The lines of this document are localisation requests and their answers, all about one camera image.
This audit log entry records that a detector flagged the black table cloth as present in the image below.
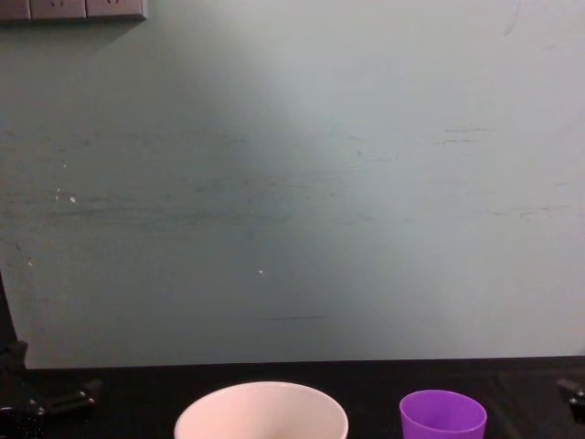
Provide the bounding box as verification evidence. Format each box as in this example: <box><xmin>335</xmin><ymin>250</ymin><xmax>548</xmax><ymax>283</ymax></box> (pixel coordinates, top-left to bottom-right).
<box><xmin>0</xmin><ymin>354</ymin><xmax>585</xmax><ymax>439</ymax></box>

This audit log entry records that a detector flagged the black stand foot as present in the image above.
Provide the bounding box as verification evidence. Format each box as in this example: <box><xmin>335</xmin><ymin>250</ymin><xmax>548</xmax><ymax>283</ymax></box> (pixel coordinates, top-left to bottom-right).
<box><xmin>556</xmin><ymin>378</ymin><xmax>585</xmax><ymax>410</ymax></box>

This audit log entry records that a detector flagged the grey wall socket plate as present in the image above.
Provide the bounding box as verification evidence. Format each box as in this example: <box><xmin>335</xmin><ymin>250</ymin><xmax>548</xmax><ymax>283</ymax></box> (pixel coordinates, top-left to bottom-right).
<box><xmin>29</xmin><ymin>0</ymin><xmax>88</xmax><ymax>21</ymax></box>
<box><xmin>85</xmin><ymin>0</ymin><xmax>149</xmax><ymax>22</ymax></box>
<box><xmin>0</xmin><ymin>0</ymin><xmax>32</xmax><ymax>23</ymax></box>

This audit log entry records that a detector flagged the white plastic cup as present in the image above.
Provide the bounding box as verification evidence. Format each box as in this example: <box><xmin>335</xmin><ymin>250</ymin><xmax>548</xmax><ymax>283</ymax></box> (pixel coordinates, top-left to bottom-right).
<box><xmin>173</xmin><ymin>380</ymin><xmax>350</xmax><ymax>439</ymax></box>

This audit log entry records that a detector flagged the purple plastic cup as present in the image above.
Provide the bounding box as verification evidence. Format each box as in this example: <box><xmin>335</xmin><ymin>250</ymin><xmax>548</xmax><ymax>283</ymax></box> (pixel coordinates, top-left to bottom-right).
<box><xmin>399</xmin><ymin>389</ymin><xmax>488</xmax><ymax>439</ymax></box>

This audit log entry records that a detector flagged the black tripod stand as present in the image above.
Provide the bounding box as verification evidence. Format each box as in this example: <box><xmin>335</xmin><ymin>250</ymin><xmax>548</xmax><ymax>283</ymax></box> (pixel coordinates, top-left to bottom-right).
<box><xmin>0</xmin><ymin>269</ymin><xmax>104</xmax><ymax>439</ymax></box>

